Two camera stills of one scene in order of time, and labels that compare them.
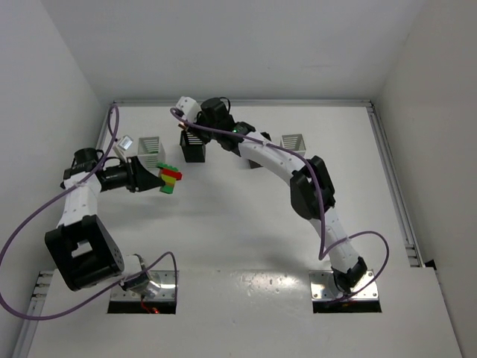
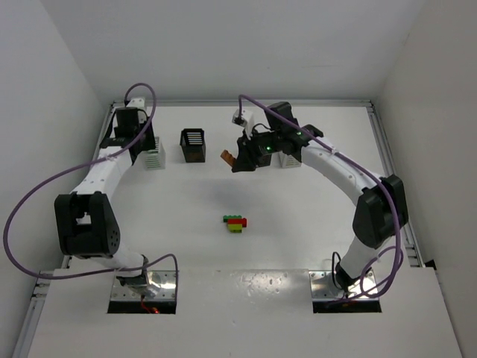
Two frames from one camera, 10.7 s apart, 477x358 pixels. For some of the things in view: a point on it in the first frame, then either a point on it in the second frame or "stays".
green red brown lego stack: [170, 174] → [235, 223]
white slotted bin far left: [151, 153] stays
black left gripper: [133, 174] → [139, 145]
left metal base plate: [166, 279] stays
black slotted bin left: [194, 148] stays
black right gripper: [201, 131] → [250, 151]
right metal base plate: [323, 287] stays
